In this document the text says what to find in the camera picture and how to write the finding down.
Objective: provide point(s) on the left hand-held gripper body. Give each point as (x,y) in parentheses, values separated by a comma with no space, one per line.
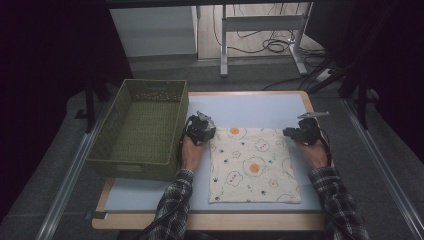
(200,128)

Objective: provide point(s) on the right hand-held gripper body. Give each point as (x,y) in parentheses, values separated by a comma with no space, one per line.
(310,131)

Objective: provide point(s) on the cream printed cloth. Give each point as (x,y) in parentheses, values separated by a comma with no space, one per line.
(253,166)

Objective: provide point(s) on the green woven plastic basket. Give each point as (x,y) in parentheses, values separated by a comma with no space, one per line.
(140,133)

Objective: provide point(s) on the person's right hand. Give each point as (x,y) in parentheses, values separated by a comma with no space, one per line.
(315,155)

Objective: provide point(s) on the person's left hand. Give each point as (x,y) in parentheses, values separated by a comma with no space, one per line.
(192,155)

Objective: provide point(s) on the pale blue foam mat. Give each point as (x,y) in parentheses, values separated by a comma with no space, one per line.
(253,110)

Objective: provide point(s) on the white power strip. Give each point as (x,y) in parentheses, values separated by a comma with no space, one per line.
(324,75)

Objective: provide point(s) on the white cabinet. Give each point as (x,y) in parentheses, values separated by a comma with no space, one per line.
(153,31)

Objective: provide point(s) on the dark curtain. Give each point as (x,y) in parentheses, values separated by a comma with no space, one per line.
(396,66)

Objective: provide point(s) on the dark metal stand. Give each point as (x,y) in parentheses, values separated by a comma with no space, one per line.
(90,106)

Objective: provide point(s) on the grey tape piece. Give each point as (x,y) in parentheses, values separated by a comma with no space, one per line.
(96,215)

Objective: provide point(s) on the aluminium floor rail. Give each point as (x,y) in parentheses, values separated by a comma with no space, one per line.
(71,173)
(383,166)

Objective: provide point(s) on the grey metal desk frame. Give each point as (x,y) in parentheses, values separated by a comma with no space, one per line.
(260,23)

